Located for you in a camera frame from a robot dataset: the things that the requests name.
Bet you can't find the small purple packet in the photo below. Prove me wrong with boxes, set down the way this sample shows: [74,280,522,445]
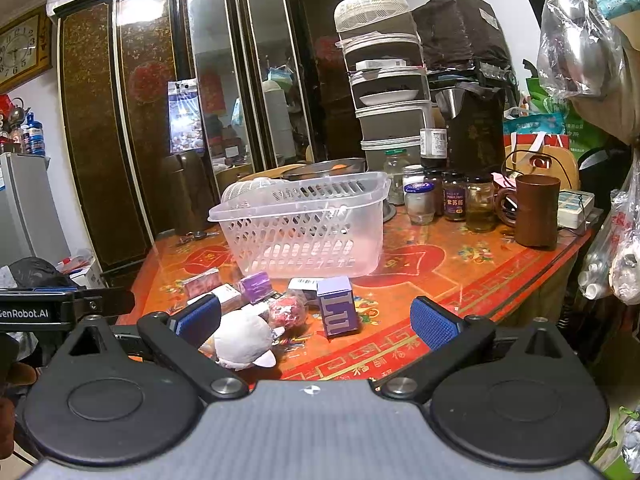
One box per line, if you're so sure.
[239,271,273,304]

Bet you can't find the dark bottle white label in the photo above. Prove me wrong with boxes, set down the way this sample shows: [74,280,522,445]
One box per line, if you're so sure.
[420,128,448,169]

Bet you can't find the glass jar green lid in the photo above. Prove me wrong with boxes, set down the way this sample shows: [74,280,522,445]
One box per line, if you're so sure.
[383,148,409,206]

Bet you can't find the dark label sauce jar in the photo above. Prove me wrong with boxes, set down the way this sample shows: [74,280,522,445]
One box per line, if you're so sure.
[442,171,466,222]

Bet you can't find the hanging clear plastic bag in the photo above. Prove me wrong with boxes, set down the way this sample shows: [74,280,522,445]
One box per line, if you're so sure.
[537,0,623,100]

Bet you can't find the amber liquid jar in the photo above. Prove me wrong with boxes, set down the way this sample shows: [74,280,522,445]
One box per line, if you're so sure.
[465,174,497,233]

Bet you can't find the brown thermos flask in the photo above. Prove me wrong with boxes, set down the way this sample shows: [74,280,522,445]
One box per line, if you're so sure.
[163,151,214,235]

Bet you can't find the grey refrigerator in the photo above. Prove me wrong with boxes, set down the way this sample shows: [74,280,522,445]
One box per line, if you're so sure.
[0,153,70,266]

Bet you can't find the blue hanging calendar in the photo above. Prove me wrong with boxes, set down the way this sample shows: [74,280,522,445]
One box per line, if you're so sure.
[167,78,204,154]

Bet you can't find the white mesh food cover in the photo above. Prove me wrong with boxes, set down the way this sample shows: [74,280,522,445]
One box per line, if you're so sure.
[220,177,284,203]

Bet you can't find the bunch of keys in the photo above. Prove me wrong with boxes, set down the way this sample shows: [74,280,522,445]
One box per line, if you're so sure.
[177,230,219,246]

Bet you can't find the dark wooden wardrobe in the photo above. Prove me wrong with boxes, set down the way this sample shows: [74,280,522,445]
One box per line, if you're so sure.
[55,0,362,284]

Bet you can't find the red ball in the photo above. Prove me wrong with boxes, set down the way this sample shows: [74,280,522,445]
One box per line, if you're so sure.
[268,295,307,330]

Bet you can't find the glass jar blue lid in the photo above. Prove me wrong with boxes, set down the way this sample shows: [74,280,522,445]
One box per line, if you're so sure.
[404,182,435,226]

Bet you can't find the white wedding cigarette box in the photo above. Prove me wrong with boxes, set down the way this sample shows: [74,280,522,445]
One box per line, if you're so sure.
[186,284,247,315]

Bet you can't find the white plush toy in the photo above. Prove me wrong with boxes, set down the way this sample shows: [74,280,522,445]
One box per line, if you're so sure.
[200,301,277,370]

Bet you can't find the dark brown covered bundle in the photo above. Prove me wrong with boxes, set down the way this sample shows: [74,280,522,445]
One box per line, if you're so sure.
[411,0,512,70]

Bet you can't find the black white Kent box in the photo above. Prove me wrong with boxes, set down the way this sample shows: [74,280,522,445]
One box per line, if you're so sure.
[286,278,320,309]

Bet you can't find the wall clock wooden frame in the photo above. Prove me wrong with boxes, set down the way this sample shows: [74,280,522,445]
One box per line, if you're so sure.
[0,6,52,93]

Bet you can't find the white lid jar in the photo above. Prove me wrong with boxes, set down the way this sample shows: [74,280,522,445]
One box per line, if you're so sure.
[402,164,425,186]

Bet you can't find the black bag with funnel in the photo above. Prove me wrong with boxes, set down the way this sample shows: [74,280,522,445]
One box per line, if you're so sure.
[435,81,506,174]

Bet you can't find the green shopping bag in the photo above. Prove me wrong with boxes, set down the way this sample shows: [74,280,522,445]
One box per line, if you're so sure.
[523,60,608,158]

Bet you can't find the tiered mesh food cabinet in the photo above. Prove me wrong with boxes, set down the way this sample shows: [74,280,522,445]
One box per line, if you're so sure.
[334,0,435,170]

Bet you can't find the wooden chair back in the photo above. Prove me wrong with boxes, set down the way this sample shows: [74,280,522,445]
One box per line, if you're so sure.
[240,162,304,182]

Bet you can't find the brown ceramic mug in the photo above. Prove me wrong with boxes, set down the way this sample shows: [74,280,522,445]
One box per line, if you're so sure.
[495,174,561,250]

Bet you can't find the purple white box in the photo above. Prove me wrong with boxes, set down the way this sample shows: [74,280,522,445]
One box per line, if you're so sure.
[317,276,360,339]

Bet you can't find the metal bowl with oranges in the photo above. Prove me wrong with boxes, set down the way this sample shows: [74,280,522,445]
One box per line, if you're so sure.
[281,157,367,181]

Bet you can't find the clear plastic basket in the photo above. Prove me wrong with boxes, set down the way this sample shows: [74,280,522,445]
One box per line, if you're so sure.
[208,171,390,278]

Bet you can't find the white plug box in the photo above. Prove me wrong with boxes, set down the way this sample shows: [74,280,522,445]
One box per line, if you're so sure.
[558,190,594,230]

